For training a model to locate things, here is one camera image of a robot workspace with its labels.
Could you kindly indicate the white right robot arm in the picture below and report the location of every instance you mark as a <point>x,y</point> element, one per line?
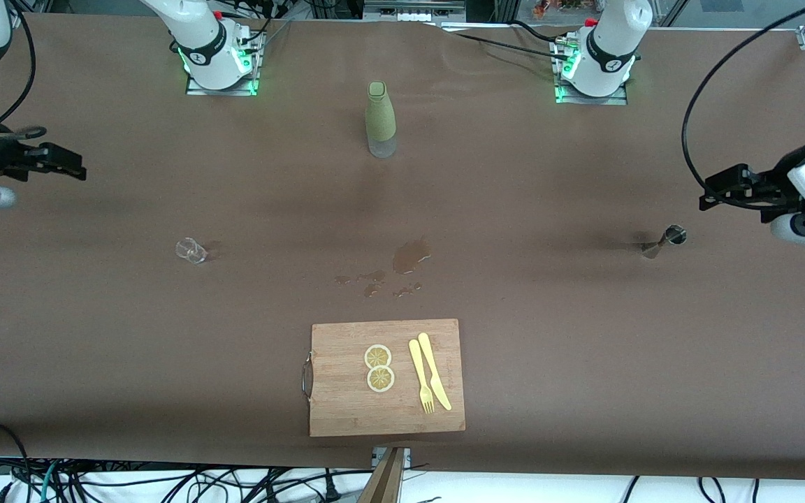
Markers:
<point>207,63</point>

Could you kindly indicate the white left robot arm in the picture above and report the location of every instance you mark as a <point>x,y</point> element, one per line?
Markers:
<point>602,66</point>

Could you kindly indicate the small scattered liquid spill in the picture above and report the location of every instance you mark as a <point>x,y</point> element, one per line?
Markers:
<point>373,288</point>

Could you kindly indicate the green sleeved glass bottle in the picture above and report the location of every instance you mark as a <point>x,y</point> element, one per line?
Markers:
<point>380,115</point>

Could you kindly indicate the grey power strip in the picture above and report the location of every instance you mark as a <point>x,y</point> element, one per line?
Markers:
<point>413,12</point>

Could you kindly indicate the yellow plastic fork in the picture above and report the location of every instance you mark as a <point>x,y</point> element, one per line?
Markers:
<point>419,374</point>

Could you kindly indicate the wooden cutting board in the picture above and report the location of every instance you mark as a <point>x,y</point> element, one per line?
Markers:
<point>346,412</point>

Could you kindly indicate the wooden post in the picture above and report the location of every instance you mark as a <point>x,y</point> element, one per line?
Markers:
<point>385,485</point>

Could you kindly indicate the lemon slice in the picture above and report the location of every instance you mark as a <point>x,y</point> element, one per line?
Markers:
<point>380,379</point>
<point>378,356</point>

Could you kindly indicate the steel cone jigger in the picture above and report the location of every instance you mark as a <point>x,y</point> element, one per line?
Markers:
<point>662,243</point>

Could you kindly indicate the large liquid spill patch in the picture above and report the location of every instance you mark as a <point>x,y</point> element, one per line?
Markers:
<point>408,257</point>

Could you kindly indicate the yellow plastic knife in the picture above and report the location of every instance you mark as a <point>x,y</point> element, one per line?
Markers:
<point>434,370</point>

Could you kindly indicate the clear glass cup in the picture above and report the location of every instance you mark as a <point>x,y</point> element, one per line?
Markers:
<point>191,251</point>

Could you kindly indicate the metal table bracket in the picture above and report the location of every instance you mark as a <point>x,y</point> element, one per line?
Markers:
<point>376,457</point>

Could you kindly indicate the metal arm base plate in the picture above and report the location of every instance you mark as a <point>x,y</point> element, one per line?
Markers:
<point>196,90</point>
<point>612,101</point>

